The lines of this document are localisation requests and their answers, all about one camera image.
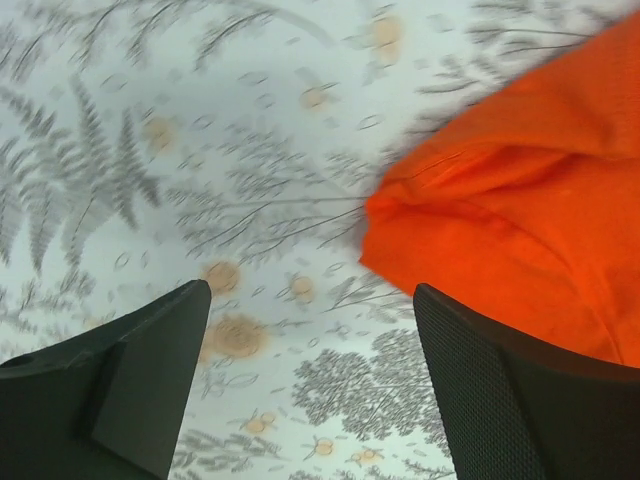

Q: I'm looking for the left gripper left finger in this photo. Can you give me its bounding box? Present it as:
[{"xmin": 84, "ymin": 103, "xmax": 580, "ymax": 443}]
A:
[{"xmin": 1, "ymin": 280, "xmax": 211, "ymax": 479}]

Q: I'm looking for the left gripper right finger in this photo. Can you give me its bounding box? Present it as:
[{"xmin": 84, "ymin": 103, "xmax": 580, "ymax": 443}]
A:
[{"xmin": 413, "ymin": 284, "xmax": 639, "ymax": 480}]

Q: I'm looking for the orange t-shirt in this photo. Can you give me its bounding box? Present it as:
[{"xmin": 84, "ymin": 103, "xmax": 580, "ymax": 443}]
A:
[{"xmin": 361, "ymin": 15, "xmax": 639, "ymax": 366}]

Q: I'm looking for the floral table mat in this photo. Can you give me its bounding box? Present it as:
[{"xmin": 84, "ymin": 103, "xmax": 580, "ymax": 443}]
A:
[{"xmin": 1, "ymin": 1, "xmax": 639, "ymax": 479}]

